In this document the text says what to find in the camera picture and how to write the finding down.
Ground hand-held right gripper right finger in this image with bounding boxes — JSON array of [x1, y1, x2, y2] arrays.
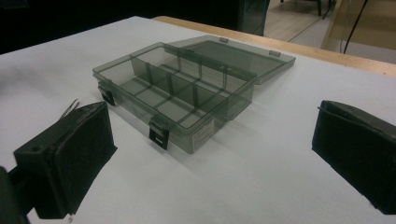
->
[[311, 100, 396, 216]]

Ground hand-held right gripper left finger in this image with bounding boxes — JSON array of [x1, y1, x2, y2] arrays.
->
[[13, 101, 119, 220]]

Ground grey transparent compartment box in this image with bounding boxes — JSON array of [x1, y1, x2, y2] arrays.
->
[[92, 35, 297, 155]]

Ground metal tweezers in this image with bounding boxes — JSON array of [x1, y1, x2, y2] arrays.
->
[[59, 98, 80, 120]]

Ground white table cover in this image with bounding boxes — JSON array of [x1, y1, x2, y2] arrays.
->
[[0, 16, 396, 224]]

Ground black cable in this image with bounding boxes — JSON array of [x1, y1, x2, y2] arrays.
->
[[343, 0, 370, 54]]

